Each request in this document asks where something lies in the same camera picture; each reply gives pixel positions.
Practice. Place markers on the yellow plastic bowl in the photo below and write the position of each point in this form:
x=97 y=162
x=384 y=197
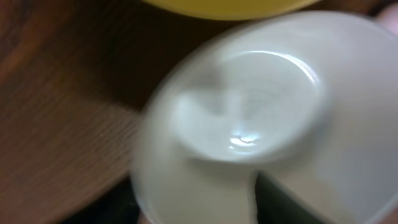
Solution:
x=230 y=10

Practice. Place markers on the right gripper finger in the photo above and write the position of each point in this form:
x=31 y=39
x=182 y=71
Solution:
x=275 y=207

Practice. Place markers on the white plastic bowl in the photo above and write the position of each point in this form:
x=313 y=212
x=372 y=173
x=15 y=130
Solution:
x=309 y=100

